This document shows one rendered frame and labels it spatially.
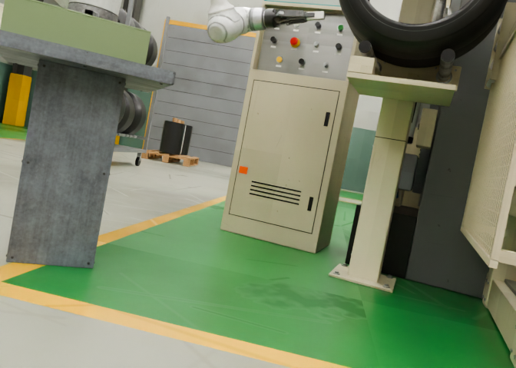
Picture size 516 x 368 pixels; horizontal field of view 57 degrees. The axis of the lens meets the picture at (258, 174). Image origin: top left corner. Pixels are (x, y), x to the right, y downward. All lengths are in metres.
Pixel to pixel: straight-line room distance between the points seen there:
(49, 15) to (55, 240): 0.66
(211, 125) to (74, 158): 9.58
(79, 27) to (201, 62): 9.91
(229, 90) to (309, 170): 8.68
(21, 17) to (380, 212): 1.49
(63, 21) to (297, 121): 1.40
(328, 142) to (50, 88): 1.42
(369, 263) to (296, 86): 1.00
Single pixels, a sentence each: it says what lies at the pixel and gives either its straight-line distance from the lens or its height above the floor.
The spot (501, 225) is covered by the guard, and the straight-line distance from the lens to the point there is 1.22.
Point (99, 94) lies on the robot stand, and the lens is 1.55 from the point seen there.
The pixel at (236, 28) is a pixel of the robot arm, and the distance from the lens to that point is 1.88.
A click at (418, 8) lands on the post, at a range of 2.20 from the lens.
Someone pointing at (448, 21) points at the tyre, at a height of 1.00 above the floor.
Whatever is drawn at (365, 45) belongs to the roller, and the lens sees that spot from 1.78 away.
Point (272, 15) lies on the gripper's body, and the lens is 1.97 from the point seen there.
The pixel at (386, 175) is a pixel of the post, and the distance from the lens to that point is 2.08.
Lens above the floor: 0.46
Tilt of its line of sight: 3 degrees down
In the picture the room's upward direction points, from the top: 11 degrees clockwise
